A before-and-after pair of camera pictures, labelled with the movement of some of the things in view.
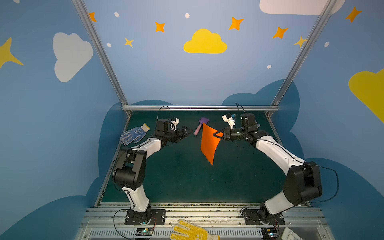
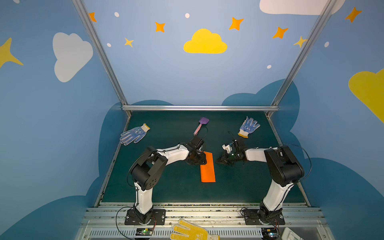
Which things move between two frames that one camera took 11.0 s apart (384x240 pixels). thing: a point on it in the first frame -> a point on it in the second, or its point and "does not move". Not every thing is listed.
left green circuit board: [144, 231] does not move
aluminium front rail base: [227, 221] does not move
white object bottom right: [288, 234] does not move
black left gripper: [178, 133] -> [197, 157]
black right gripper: [227, 134] -> [230, 157]
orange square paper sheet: [209, 142] -> [207, 170]
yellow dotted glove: [196, 232] does not move
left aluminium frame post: [87, 21] does not move
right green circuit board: [270, 233] does not move
